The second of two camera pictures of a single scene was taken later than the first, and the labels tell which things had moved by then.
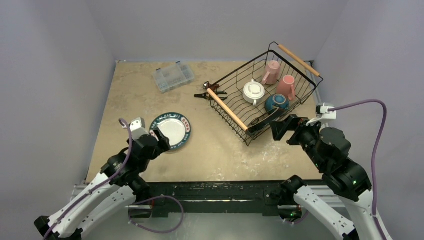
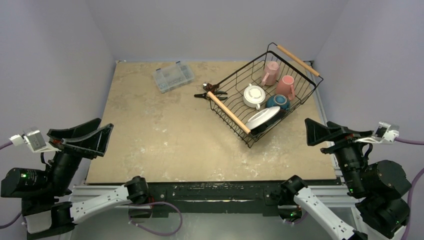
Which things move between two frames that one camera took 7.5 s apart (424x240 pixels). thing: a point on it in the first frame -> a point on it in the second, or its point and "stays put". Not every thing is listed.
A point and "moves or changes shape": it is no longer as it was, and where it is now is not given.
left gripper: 163,145 -> 73,140
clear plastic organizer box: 173,75 stays put
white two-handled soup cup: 253,91 moves or changes shape
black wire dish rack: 252,96 stays put
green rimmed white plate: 174,126 -> 261,116
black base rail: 164,199 stays put
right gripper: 293,126 -> 342,142
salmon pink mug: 286,87 stays put
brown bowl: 276,100 stays put
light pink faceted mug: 272,77 stays put
